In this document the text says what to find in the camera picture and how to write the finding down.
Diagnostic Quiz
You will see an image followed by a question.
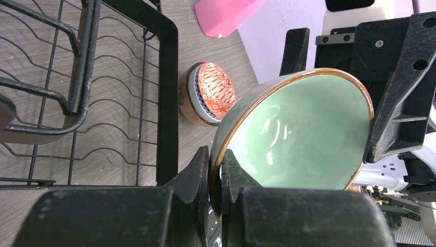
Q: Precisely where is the brown striped bowl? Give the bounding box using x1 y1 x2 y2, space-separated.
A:
178 66 217 127

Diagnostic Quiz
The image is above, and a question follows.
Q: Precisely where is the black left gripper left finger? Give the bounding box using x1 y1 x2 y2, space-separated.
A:
13 146 209 246

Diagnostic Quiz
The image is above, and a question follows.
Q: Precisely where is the pink wedge object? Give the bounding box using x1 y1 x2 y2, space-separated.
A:
194 0 266 39

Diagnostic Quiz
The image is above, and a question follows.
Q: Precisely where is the black wire dish rack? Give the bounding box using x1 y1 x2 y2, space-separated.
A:
1 1 178 188

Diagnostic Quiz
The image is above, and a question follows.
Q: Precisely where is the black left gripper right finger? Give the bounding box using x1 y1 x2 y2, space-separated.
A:
221 150 395 246

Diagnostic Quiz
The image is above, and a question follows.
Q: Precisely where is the light green bowl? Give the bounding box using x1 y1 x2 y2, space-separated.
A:
209 68 374 218

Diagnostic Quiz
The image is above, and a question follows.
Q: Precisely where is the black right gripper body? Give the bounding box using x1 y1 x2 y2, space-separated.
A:
313 12 436 103

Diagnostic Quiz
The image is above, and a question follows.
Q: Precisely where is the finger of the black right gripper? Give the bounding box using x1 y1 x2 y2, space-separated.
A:
364 12 435 163
279 28 310 76

